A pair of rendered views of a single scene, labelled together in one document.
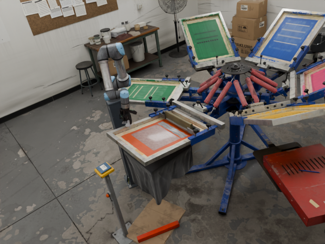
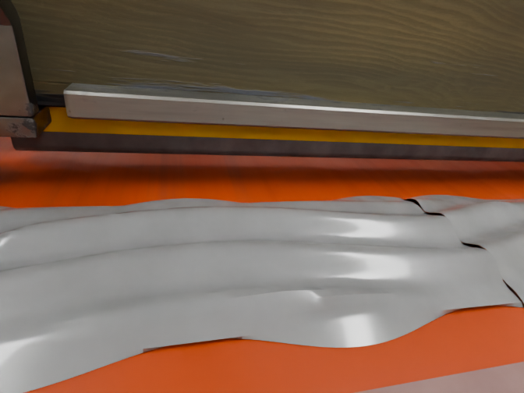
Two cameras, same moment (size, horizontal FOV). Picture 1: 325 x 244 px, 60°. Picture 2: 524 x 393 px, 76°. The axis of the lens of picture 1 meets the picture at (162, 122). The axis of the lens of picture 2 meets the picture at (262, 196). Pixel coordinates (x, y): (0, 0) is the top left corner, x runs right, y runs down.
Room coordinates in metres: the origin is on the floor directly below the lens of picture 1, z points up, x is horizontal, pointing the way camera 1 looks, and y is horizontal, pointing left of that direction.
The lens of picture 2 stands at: (2.21, 0.04, 1.13)
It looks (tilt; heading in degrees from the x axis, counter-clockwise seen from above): 38 degrees down; 286
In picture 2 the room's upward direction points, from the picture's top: 11 degrees clockwise
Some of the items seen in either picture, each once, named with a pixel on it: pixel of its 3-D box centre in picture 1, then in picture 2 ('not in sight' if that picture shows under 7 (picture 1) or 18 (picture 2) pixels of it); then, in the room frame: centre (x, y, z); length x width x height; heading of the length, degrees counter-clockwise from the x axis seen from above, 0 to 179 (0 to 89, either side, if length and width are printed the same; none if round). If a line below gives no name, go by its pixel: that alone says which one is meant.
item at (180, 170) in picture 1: (175, 174); not in sight; (1.88, -0.04, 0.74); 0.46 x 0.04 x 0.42; 125
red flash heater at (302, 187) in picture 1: (316, 182); not in sight; (1.27, -0.95, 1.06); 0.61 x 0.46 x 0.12; 5
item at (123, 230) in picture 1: (116, 205); not in sight; (1.86, 0.56, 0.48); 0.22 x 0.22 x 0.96; 35
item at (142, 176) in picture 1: (141, 176); not in sight; (1.92, 0.27, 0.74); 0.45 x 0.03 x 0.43; 35
